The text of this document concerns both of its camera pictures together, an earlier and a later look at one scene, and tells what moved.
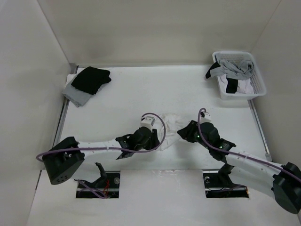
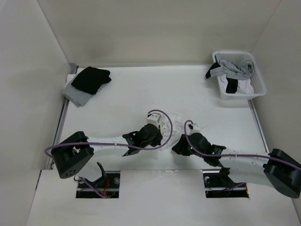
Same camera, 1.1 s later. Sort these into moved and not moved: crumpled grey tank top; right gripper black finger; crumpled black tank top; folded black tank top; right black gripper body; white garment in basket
Moved: right black gripper body; right gripper black finger
Not moved: folded black tank top; crumpled black tank top; crumpled grey tank top; white garment in basket
